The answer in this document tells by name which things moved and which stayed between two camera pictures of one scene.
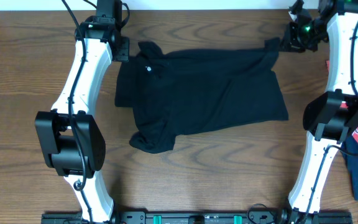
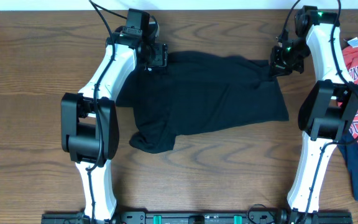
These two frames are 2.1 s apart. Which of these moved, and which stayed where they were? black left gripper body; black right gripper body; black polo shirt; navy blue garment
Moved: black right gripper body; black left gripper body
Stayed: black polo shirt; navy blue garment
